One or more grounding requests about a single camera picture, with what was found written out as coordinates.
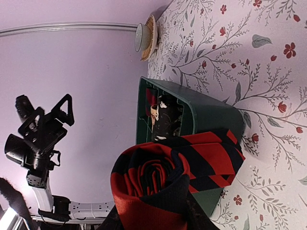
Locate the black floral rolled tie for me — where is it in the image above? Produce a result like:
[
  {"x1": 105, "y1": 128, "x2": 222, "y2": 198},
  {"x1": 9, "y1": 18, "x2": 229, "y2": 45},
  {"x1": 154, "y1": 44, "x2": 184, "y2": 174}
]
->
[{"x1": 152, "y1": 95, "x2": 183, "y2": 141}]

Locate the yellow woven coaster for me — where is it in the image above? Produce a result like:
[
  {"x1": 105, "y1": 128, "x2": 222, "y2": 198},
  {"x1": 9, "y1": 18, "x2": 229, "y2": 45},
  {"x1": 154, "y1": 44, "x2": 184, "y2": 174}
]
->
[{"x1": 141, "y1": 14, "x2": 158, "y2": 61}]

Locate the floral patterned table mat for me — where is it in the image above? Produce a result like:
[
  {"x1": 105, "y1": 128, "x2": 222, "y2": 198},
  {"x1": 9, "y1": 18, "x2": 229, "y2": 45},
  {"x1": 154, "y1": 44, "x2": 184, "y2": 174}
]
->
[{"x1": 148, "y1": 0, "x2": 307, "y2": 230}]

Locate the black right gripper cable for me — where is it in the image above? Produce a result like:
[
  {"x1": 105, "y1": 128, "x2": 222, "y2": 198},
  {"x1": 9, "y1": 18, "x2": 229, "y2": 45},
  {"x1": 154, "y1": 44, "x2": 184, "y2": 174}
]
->
[{"x1": 0, "y1": 177, "x2": 39, "y2": 230}]

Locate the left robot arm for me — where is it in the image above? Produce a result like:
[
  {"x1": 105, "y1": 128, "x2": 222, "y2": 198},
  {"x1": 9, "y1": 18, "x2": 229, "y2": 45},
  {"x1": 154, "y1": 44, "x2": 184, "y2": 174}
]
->
[{"x1": 4, "y1": 94, "x2": 115, "y2": 222}]

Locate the dark green divided organizer box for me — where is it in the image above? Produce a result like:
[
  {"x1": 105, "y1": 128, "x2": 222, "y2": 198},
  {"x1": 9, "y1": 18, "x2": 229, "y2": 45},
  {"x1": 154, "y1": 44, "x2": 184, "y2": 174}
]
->
[{"x1": 135, "y1": 76, "x2": 247, "y2": 216}]

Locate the dark red rolled tie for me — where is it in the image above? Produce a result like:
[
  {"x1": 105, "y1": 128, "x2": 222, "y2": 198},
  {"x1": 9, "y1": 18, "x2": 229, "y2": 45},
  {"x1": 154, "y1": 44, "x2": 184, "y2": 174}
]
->
[{"x1": 145, "y1": 87, "x2": 158, "y2": 117}]

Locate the red black striped tie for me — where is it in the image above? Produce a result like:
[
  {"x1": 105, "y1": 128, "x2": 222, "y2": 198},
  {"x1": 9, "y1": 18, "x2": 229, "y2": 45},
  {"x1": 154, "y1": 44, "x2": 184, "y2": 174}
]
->
[{"x1": 110, "y1": 129, "x2": 245, "y2": 230}]

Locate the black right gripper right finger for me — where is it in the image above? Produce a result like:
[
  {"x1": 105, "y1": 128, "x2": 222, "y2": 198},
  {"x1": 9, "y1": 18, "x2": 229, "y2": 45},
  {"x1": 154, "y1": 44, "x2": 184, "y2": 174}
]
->
[{"x1": 186, "y1": 192, "x2": 219, "y2": 230}]

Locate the tan patterned rolled tie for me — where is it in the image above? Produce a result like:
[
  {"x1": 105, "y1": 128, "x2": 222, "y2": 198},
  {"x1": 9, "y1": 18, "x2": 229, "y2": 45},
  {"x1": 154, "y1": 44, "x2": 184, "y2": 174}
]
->
[{"x1": 150, "y1": 104, "x2": 159, "y2": 128}]

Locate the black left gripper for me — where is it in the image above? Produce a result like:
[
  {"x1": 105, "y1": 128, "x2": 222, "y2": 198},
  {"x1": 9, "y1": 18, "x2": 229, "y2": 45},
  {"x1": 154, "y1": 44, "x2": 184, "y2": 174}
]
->
[{"x1": 4, "y1": 94, "x2": 74, "y2": 170}]

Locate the light blue bowl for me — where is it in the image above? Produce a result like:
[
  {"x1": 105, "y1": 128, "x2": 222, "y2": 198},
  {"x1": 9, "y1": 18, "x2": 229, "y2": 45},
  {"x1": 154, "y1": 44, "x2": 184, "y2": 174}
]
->
[{"x1": 134, "y1": 23, "x2": 152, "y2": 52}]

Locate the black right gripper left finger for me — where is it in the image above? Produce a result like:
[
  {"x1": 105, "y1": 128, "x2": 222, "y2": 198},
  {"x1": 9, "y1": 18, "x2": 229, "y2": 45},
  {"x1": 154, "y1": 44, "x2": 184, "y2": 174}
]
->
[{"x1": 97, "y1": 208, "x2": 124, "y2": 230}]

